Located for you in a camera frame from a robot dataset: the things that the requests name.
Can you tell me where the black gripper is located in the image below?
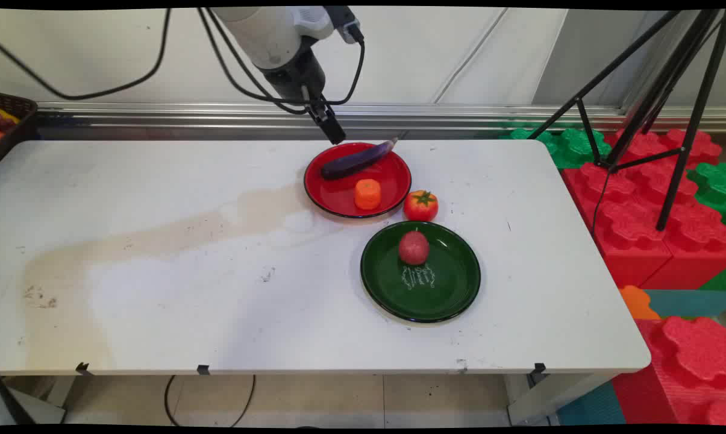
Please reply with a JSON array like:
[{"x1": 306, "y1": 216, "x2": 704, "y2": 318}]
[{"x1": 257, "y1": 43, "x2": 347, "y2": 146}]

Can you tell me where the purple toy eggplant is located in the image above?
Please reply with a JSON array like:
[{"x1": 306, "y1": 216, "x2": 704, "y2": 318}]
[{"x1": 321, "y1": 137, "x2": 399, "y2": 181}]

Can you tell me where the red plate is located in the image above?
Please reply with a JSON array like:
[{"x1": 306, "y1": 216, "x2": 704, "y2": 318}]
[{"x1": 304, "y1": 142, "x2": 413, "y2": 219}]

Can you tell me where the orange toy carrot piece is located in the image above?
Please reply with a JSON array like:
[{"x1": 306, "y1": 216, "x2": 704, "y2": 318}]
[{"x1": 354, "y1": 179, "x2": 382, "y2": 211}]

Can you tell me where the red toy tomato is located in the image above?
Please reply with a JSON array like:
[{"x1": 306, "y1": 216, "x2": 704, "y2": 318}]
[{"x1": 403, "y1": 190, "x2": 439, "y2": 222}]

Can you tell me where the red toy apple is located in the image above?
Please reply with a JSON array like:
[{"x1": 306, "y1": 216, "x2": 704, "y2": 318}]
[{"x1": 398, "y1": 229, "x2": 430, "y2": 266}]

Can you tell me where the dark green plate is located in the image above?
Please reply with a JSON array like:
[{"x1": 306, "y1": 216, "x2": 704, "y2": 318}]
[{"x1": 360, "y1": 221, "x2": 481, "y2": 324}]

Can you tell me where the green foam block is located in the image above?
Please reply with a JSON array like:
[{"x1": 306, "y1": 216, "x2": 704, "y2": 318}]
[
  {"x1": 500, "y1": 125, "x2": 613, "y2": 169},
  {"x1": 687, "y1": 162, "x2": 726, "y2": 226}
]

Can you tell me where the dark woven basket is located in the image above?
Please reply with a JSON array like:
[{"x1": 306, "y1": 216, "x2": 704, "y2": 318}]
[{"x1": 0, "y1": 92, "x2": 39, "y2": 165}]

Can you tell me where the large red foam block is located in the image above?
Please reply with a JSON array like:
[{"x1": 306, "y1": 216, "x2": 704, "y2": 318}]
[{"x1": 560, "y1": 128, "x2": 726, "y2": 291}]

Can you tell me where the toy food in basket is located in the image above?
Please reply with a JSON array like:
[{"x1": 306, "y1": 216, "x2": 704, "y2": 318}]
[{"x1": 0, "y1": 107, "x2": 21, "y2": 144}]

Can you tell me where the black tripod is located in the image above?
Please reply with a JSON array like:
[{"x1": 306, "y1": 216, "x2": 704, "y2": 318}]
[{"x1": 528, "y1": 8, "x2": 726, "y2": 233}]

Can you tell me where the white table leg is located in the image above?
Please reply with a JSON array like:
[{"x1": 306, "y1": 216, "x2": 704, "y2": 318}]
[
  {"x1": 0, "y1": 375, "x2": 79, "y2": 426},
  {"x1": 506, "y1": 373, "x2": 620, "y2": 426}
]

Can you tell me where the orange foam piece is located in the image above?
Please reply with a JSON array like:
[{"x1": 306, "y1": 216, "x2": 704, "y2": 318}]
[{"x1": 618, "y1": 285, "x2": 662, "y2": 321}]

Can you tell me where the teal foam mat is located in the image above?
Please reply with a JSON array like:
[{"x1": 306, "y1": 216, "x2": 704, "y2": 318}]
[{"x1": 642, "y1": 289, "x2": 726, "y2": 319}]

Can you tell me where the black camera cable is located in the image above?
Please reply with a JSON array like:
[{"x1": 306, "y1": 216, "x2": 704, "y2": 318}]
[{"x1": 324, "y1": 24, "x2": 366, "y2": 107}]

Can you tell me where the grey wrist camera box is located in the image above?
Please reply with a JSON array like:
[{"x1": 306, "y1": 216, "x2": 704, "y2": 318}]
[{"x1": 295, "y1": 7, "x2": 365, "y2": 45}]

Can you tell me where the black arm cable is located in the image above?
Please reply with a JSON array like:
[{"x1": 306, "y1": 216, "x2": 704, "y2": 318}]
[{"x1": 196, "y1": 7, "x2": 309, "y2": 116}]

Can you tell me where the aluminium rail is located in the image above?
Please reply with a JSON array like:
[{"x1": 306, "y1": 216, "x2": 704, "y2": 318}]
[{"x1": 34, "y1": 101, "x2": 726, "y2": 134}]

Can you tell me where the long black hanging cable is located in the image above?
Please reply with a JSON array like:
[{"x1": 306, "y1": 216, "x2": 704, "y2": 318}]
[{"x1": 0, "y1": 8, "x2": 172, "y2": 101}]

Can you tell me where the black floor cable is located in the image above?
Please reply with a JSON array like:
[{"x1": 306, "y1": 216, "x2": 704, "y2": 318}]
[{"x1": 163, "y1": 374, "x2": 257, "y2": 428}]

